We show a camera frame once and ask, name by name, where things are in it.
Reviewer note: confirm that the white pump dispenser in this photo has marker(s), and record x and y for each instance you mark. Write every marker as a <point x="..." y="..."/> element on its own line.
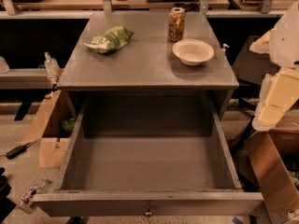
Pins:
<point x="224" y="48"/>

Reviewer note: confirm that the low grey shelf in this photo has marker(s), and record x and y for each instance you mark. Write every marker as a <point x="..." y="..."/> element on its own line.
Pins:
<point x="25" y="79"/>

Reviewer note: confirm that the clear bottle on shelf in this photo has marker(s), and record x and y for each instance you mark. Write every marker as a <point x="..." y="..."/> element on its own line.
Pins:
<point x="51" y="65"/>

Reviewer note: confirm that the cardboard box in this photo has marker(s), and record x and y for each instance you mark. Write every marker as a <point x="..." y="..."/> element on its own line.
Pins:
<point x="46" y="127"/>
<point x="265" y="151"/>

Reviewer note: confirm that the black power adapter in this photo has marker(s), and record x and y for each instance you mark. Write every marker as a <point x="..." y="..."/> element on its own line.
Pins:
<point x="14" y="152"/>

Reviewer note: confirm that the open grey top drawer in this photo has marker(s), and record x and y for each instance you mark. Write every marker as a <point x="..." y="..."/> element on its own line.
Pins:
<point x="128" y="152"/>

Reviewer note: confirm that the metal drawer knob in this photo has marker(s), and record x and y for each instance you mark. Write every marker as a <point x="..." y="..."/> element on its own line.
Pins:
<point x="148" y="212"/>

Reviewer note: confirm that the right cardboard box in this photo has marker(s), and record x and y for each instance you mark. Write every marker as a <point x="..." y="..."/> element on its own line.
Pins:
<point x="265" y="151"/>

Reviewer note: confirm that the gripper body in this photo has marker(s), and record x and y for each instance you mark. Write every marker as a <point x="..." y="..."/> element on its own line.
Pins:
<point x="285" y="42"/>

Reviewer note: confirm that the grey cabinet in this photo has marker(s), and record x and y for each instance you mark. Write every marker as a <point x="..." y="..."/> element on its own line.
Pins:
<point x="147" y="62"/>

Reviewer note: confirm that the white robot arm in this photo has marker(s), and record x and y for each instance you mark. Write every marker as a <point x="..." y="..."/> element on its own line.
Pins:
<point x="282" y="41"/>

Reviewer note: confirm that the plastic bottle on floor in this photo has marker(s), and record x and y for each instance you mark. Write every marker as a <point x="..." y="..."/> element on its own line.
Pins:
<point x="26" y="201"/>

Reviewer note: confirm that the green jalapeno chip bag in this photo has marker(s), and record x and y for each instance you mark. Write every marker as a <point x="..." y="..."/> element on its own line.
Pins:
<point x="111" y="40"/>

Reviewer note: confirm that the left cardboard box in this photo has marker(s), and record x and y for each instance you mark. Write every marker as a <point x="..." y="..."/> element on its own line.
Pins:
<point x="46" y="127"/>

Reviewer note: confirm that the patterned drink can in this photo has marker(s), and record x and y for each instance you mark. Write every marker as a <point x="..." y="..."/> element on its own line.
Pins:
<point x="176" y="21"/>

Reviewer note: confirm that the white paper bowl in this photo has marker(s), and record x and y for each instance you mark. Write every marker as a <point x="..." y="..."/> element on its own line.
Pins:
<point x="193" y="52"/>

